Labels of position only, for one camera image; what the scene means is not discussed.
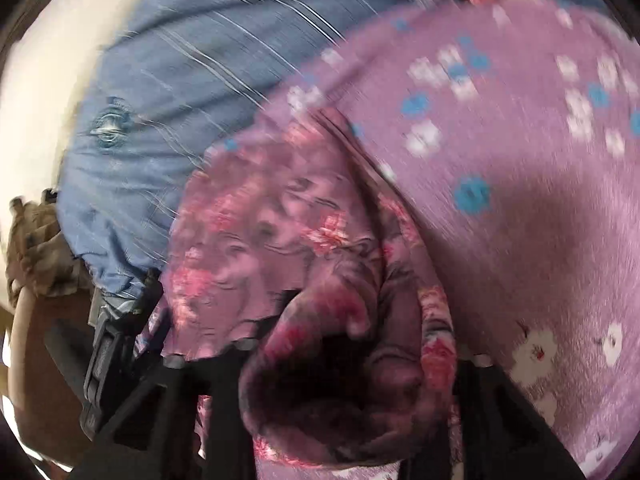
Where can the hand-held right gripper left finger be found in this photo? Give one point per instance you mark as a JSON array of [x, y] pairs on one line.
[[200, 410]]

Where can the blue plaid quilt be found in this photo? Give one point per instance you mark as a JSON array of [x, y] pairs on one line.
[[175, 85]]

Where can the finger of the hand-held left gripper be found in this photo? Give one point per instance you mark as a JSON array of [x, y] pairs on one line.
[[107, 360]]

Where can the brown ruffled cloth pile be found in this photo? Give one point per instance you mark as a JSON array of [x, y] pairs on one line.
[[42, 250]]

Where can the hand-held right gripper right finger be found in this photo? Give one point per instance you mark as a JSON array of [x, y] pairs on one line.
[[495, 420]]

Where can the maroon floral shirt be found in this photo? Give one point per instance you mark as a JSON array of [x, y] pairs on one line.
[[280, 240]]

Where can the purple floral bedsheet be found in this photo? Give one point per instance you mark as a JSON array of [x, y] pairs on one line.
[[525, 160]]

